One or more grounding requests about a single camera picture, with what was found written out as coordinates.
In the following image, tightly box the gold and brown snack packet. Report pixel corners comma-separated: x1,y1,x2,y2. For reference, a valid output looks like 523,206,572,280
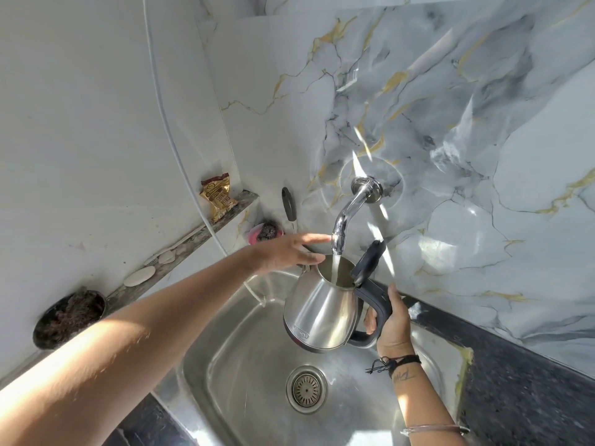
200,172,239,224

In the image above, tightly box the pink holder with steel scrubber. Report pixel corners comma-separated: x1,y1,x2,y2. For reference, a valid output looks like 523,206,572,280
246,220,284,247

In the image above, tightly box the chrome wall faucet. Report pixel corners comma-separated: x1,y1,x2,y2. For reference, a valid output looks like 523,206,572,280
331,177,385,255

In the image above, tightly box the black thread bracelet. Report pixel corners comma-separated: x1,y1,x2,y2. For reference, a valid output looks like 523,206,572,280
365,354,422,378

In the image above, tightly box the stainless steel sink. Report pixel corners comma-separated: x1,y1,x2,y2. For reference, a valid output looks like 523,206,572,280
153,268,473,446

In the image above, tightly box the black bowl with dark scraps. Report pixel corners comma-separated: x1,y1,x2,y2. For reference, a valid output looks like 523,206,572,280
32,288,108,351

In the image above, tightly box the round steel drain strainer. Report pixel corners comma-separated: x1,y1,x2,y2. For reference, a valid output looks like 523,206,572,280
285,365,329,415

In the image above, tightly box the person's right hand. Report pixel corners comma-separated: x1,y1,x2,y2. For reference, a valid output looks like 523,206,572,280
363,282,415,360

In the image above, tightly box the large white oval soap piece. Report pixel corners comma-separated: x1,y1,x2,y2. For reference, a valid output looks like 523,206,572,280
123,265,157,288

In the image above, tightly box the person's right forearm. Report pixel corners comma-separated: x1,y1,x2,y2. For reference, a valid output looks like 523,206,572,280
377,356,468,446

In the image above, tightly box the black-handled kitchen tool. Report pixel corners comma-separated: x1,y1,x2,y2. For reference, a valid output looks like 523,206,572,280
281,186,298,235

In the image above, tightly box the person's left forearm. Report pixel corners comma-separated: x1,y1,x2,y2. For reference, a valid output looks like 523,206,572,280
0,248,261,446

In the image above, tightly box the person's left hand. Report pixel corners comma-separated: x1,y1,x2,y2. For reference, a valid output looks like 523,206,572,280
250,233,332,276

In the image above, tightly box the white toothbrush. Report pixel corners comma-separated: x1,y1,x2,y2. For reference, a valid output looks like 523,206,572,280
143,240,187,268

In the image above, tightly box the thin white cable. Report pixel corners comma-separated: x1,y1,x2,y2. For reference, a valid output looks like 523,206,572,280
141,0,268,306

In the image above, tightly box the steel electric kettle black handle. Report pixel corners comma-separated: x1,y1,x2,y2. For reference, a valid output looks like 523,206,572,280
283,240,394,354

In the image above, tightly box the thin silver bangle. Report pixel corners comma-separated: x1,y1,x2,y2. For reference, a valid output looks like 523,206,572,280
400,423,470,437

